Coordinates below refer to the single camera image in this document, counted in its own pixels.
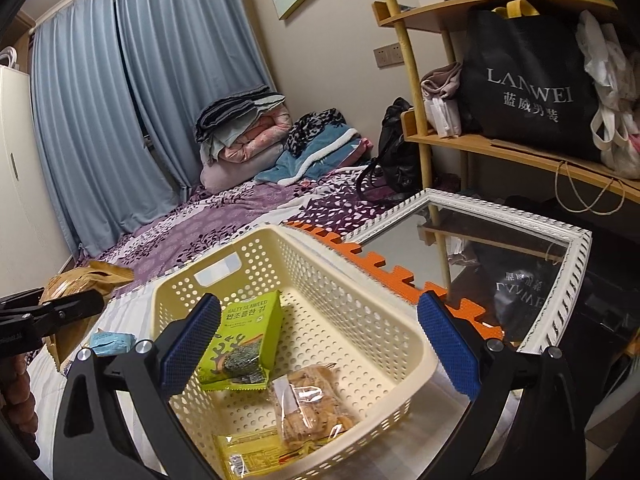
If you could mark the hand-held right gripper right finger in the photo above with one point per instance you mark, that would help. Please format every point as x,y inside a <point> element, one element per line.
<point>450,345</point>

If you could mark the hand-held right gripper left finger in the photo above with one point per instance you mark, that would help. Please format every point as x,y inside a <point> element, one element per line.
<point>192,345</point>

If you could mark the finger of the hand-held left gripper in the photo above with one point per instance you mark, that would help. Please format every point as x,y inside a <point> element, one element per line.
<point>20,299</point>
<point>70,307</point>

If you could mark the large tan snack bag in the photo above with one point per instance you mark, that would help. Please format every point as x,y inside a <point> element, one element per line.
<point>60,285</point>

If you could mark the light blue snack bag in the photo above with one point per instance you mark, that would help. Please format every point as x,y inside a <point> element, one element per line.
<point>112,342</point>

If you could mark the green seaweed snack packet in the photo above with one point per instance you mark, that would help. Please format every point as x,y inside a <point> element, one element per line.
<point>250,330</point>

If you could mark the yellow snack packet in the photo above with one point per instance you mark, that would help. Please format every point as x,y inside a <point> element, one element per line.
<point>250,455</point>

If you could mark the clear bag of crackers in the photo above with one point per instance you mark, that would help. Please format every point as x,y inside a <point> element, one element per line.
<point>315,405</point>

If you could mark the cream perforated plastic basket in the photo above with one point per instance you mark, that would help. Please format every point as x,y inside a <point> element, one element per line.
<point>325,280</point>

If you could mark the person's left hand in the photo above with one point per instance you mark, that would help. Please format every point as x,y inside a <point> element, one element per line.
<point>20,400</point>

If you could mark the white framed mirror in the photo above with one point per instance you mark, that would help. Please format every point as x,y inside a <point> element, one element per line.
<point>500,270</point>

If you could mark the orange foam mat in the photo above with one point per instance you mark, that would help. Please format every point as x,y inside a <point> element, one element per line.
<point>395,272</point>

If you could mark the purple floral bedsheet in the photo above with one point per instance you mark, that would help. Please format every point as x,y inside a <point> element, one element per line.
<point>200,230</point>

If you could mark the white wardrobe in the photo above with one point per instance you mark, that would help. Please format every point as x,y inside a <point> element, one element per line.
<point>15,160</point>

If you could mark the pile of folded blankets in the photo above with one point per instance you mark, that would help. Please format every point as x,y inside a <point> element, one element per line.
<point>240,160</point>

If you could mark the black backpack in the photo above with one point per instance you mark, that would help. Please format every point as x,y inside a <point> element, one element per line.
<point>400,155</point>

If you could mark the light blue curtain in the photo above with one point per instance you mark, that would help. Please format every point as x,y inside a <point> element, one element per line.
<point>125,110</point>

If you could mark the wooden shelf rack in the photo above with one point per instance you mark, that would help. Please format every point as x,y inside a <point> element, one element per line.
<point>500,142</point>

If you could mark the blue fleece garment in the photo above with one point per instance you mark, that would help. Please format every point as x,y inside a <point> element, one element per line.
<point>320,160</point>

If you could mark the white paper packets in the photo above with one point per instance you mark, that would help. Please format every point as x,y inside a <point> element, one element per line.
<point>442,115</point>

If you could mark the folded grey blanket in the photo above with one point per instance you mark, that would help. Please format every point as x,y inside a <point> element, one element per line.
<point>230,110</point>

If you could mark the leopard print cloth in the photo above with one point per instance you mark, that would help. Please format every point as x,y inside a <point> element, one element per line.
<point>315,127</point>

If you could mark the pinkish grey folded cloth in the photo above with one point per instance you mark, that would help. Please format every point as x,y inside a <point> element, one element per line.
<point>440,80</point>

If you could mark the white plastic bags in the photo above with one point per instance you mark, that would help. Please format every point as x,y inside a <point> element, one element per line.
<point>612,110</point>

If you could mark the black tote bag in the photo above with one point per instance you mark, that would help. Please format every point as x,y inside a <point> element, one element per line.
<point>525,60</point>

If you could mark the beige wall socket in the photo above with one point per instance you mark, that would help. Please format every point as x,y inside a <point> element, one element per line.
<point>389,55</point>

